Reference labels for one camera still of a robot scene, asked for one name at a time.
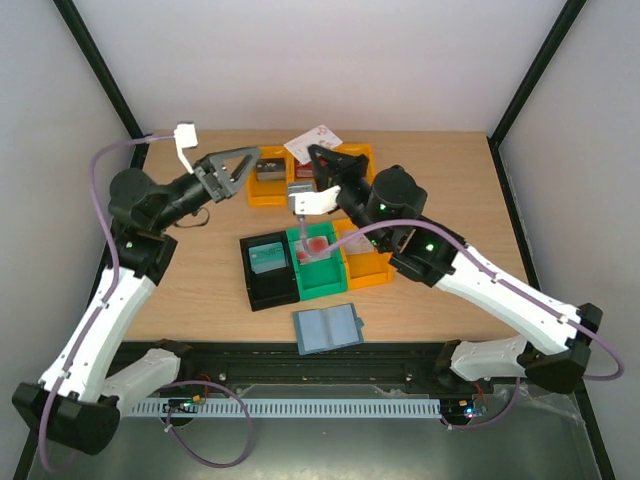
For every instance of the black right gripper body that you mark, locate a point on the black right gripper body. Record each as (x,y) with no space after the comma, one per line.
(347,181)

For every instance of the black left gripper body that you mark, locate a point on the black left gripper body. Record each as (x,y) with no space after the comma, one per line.
(209,179)

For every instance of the blue leather card holder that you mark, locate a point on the blue leather card holder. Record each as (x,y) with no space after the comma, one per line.
(327,329)

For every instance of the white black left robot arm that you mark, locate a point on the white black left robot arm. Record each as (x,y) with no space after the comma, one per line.
(76,402)

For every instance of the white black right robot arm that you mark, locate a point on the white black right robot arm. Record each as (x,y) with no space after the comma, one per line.
(552,346)

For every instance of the red card in rear bin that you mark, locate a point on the red card in rear bin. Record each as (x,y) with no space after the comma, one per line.
(303,170)

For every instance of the dark card in rear bin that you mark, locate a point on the dark card in rear bin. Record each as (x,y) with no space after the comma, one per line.
(271,169)

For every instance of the white patterned card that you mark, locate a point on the white patterned card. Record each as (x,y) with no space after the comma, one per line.
(358,245)

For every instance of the white red circle card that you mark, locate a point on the white red circle card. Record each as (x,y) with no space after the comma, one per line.
(314,252)

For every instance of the teal credit card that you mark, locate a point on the teal credit card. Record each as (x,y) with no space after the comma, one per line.
(267,257)

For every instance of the orange rear triple bin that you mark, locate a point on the orange rear triple bin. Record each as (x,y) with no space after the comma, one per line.
(271,194)

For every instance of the orange front plastic bin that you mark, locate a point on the orange front plastic bin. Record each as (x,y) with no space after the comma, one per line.
(367,270)

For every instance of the green plastic bin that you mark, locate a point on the green plastic bin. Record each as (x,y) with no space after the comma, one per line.
(321,278)

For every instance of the black plastic bin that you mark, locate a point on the black plastic bin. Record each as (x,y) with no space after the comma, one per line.
(271,289)

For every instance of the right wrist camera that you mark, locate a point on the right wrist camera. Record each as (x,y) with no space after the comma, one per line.
(303,199)

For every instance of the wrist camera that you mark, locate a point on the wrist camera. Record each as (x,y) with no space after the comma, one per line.
(185,137)
(303,199)

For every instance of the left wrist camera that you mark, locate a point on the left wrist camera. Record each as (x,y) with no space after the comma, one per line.
(185,137)

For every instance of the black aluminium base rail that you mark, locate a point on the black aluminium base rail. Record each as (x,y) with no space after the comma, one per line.
(412,367)

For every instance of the black frame post left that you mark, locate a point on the black frame post left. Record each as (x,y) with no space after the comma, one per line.
(92,54)

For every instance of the black frame post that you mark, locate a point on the black frame post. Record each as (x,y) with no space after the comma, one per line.
(92,54)
(561,27)

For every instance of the light blue slotted cable duct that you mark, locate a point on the light blue slotted cable duct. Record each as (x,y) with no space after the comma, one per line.
(290,408)

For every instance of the black frame post right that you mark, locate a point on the black frame post right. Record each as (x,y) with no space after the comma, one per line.
(561,27)

